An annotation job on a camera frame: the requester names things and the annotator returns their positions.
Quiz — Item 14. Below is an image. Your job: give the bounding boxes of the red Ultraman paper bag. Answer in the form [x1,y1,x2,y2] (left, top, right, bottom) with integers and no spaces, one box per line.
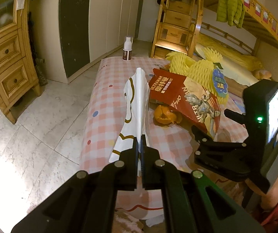
[149,68,221,138]

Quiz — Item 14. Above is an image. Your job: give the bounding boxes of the yellow foam fruit net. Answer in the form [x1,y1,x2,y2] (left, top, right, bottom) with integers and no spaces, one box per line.
[166,47,229,105]

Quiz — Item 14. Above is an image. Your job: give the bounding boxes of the white plastic bag brown lines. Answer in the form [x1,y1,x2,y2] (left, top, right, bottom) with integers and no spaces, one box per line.
[108,67,151,178]

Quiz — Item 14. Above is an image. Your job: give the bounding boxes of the operator right hand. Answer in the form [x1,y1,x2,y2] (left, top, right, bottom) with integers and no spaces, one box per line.
[245,178,278,211]

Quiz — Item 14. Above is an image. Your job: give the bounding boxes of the pink checkered tablecloth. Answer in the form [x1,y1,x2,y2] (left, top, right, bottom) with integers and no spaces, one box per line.
[80,57,198,219]

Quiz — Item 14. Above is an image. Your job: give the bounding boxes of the plush toy on bed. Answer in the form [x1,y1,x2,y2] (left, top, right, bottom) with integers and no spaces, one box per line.
[252,70,272,80]

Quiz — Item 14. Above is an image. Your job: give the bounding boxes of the yellow blanket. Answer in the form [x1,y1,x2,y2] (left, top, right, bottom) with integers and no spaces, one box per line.
[197,33,264,72]

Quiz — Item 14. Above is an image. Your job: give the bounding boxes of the wooden bunk bed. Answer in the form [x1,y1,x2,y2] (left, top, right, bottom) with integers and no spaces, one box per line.
[189,0,278,97]

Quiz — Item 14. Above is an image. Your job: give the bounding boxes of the green puffer jacket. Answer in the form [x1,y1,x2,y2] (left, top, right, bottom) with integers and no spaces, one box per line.
[216,0,245,28]

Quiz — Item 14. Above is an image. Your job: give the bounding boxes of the wooden stair drawers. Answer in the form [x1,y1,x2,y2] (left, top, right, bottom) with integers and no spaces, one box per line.
[151,0,204,59]

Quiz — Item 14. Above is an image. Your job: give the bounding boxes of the white brown spray bottle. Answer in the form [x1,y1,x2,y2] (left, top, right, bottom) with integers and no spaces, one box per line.
[123,36,132,61]

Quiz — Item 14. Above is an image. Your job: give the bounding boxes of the white wardrobe with round holes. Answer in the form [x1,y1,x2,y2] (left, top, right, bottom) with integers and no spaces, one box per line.
[59,0,140,79]

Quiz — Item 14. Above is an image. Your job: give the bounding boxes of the wooden cabinet with drawers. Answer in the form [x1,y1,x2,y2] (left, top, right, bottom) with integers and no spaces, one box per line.
[0,0,41,124]

